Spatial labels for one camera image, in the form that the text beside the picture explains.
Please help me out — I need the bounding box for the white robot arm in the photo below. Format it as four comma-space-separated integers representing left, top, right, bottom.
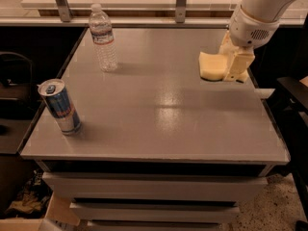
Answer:
220, 0, 295, 82

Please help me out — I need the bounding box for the dark chair at left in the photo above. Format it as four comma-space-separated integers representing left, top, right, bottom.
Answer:
0, 51, 35, 137

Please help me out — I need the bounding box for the clear plastic water bottle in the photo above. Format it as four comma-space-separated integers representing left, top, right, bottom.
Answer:
89, 4, 117, 72

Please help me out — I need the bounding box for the yellow sponge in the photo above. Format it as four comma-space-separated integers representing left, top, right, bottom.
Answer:
198, 52, 227, 81

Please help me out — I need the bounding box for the middle metal bracket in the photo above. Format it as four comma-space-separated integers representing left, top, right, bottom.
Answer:
174, 0, 187, 23

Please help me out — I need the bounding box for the blue silver energy drink can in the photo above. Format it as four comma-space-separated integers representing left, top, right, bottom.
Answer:
38, 79, 81, 135

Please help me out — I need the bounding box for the left metal bracket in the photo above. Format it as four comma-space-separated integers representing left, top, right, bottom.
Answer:
55, 0, 72, 22

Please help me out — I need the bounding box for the cardboard box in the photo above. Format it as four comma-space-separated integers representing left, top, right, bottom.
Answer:
0, 192, 81, 231

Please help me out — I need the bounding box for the metal bracket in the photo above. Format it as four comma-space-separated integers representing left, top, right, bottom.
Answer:
174, 0, 187, 23
55, 0, 72, 22

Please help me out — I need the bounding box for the grey drawer cabinet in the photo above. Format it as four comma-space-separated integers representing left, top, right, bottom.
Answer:
22, 29, 289, 231

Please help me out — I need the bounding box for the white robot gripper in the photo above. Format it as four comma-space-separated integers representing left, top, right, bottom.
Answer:
218, 4, 280, 83

